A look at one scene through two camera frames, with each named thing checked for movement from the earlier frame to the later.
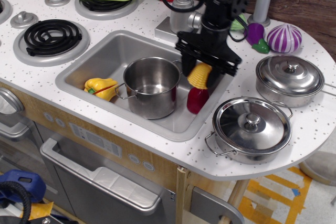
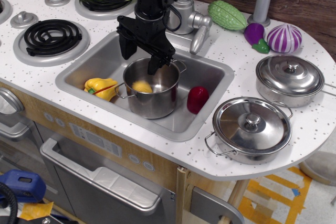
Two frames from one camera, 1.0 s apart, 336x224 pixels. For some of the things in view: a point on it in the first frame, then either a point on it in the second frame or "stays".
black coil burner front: x=51 y=42 stays
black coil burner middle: x=104 y=9 stays
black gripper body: x=210 y=46 to x=149 y=36
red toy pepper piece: x=197 y=98 stays
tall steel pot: x=150 y=86 stays
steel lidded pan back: x=290 y=81 stays
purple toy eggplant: x=254 y=34 stays
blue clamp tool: x=32 y=183 stays
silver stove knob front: x=23 y=20 stays
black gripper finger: x=188 y=63 to x=128 y=47
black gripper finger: x=215 y=76 to x=154 y=64
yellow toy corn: x=199 y=77 to x=142 y=86
